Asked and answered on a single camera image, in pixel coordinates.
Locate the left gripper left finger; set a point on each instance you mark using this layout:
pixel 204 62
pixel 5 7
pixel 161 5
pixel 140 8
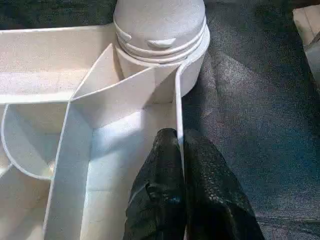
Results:
pixel 157 200

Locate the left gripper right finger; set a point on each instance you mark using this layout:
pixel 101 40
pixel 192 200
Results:
pixel 215 200

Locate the white plastic table leg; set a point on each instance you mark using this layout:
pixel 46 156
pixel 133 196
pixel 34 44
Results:
pixel 160 20

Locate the white plastic table top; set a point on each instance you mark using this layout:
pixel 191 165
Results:
pixel 50 55

